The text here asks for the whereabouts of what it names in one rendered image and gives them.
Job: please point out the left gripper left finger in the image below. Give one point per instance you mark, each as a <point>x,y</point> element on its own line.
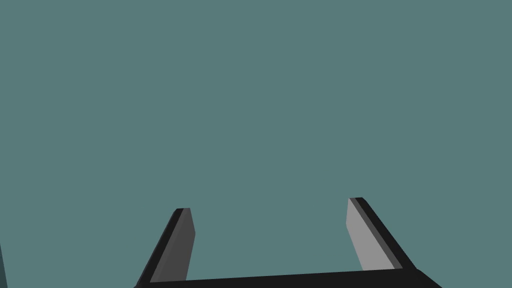
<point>174,248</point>

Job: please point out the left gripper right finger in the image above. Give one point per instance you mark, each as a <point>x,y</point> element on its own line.
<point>374,240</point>

